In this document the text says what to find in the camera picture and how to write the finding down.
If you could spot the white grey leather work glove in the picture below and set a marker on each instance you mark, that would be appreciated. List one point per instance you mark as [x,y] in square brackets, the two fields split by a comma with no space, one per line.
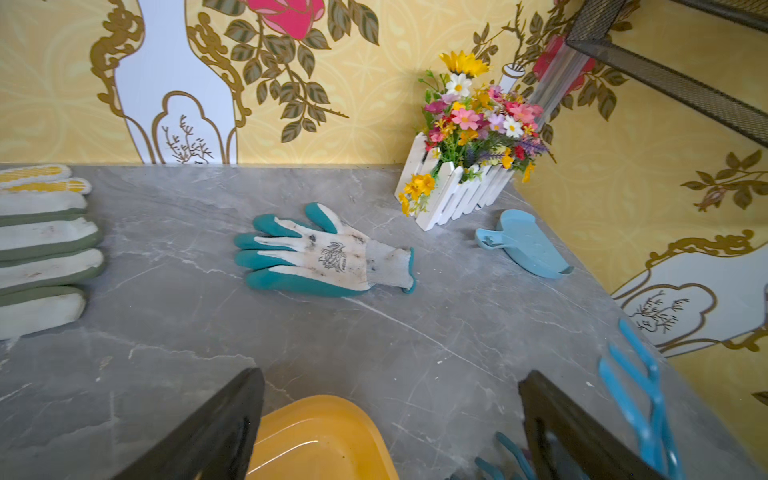
[48,247]

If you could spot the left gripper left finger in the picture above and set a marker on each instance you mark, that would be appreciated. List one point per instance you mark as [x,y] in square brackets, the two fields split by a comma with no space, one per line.
[215,442]

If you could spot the light blue dustpan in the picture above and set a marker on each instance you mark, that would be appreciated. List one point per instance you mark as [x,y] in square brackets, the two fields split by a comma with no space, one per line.
[519,236]

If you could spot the yellow plastic storage box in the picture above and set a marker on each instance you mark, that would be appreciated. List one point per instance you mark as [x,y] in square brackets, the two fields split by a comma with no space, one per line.
[320,437]

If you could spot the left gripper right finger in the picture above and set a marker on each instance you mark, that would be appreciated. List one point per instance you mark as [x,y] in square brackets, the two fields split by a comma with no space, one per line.
[562,436]

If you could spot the white fence flower planter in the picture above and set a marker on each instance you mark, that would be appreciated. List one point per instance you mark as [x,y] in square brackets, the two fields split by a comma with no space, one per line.
[475,140]

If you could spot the teal white garden glove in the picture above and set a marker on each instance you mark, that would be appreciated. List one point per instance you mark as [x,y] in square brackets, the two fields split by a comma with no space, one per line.
[327,258]

